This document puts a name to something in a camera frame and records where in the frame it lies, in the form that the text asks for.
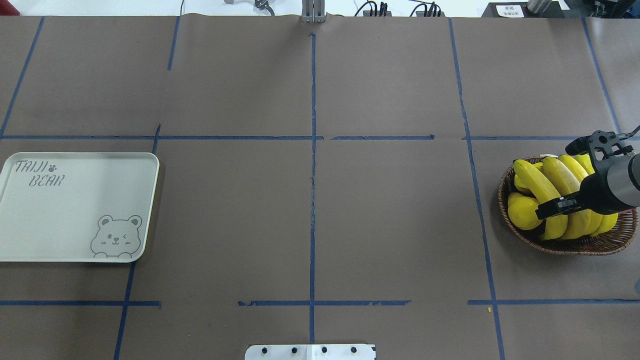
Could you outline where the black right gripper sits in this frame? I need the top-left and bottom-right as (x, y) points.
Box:
(535, 131), (636, 220)

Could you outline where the yellow banana moved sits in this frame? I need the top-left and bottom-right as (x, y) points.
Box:
(542, 157), (592, 240)
(513, 159), (569, 240)

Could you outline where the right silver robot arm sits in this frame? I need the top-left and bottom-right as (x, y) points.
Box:
(535, 128), (640, 220)

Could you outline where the yellow banana in basket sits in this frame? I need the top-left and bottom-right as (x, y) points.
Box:
(574, 153), (618, 237)
(558, 154), (603, 237)

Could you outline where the brown wicker basket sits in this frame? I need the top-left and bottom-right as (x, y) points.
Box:
(497, 156), (639, 256)

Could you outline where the yellow pear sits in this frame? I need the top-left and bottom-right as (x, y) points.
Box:
(507, 193), (543, 231)

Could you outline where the brown paper table cover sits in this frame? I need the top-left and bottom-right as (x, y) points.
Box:
(1, 14), (639, 360)

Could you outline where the white bear print tray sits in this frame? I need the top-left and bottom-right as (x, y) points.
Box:
(0, 152), (160, 264)

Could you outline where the white camera mast base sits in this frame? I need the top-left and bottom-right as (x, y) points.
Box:
(244, 343), (377, 360)

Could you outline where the aluminium frame post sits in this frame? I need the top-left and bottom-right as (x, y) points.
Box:
(301, 0), (327, 24)

